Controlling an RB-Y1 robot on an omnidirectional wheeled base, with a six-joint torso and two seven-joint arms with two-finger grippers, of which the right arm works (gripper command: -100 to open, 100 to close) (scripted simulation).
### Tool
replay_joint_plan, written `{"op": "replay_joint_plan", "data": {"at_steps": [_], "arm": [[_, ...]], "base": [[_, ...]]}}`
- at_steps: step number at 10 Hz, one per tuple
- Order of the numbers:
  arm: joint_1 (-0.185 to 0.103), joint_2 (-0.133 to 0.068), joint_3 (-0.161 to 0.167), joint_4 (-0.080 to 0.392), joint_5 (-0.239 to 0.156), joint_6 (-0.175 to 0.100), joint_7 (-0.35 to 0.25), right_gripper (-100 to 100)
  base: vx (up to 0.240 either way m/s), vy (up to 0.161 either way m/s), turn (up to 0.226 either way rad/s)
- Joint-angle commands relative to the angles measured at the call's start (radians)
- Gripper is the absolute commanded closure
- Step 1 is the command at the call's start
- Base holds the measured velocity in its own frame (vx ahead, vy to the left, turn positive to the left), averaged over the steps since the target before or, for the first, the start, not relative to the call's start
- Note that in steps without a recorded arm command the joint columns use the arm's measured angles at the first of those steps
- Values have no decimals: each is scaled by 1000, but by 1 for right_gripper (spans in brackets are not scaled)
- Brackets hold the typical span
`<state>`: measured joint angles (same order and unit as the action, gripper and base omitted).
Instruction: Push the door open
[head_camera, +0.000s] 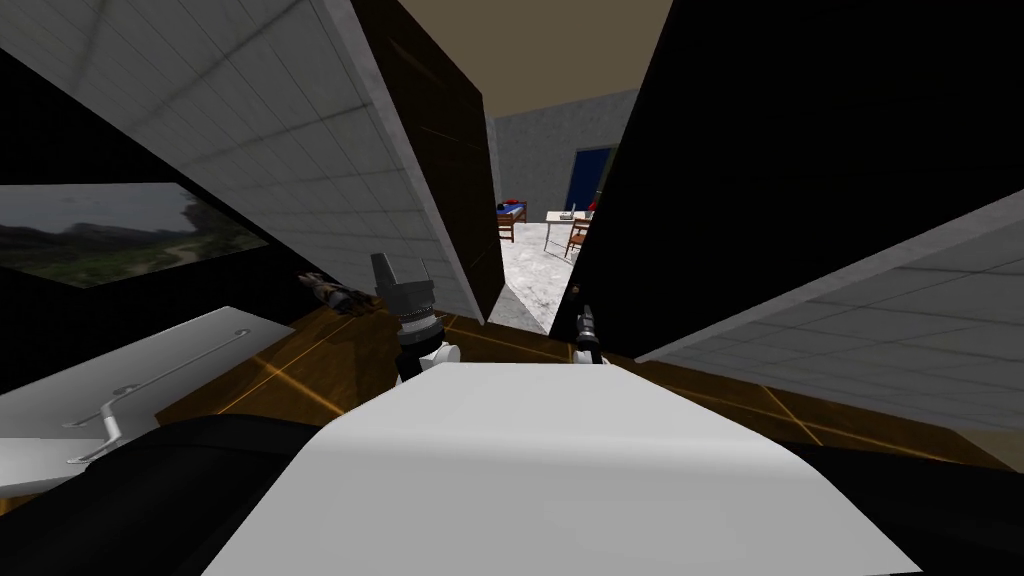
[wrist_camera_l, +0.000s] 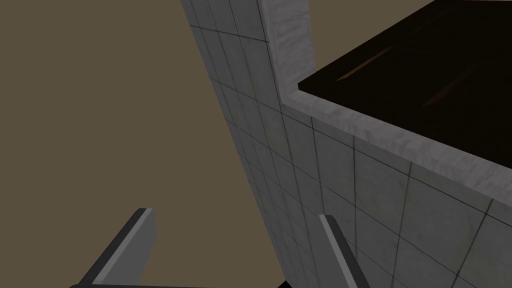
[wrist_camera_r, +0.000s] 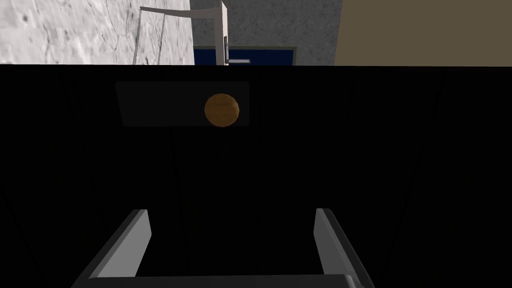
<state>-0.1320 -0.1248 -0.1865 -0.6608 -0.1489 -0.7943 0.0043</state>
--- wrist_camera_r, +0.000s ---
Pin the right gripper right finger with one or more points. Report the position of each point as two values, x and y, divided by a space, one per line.
334 248

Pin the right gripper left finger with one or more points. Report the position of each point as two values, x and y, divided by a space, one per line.
126 250

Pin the black table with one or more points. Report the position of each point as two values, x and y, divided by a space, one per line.
360 160

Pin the brown round fruit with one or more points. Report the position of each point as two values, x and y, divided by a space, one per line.
222 110

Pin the dark blue panel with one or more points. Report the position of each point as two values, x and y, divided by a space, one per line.
264 56

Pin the white open door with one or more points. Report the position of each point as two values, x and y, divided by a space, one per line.
220 36

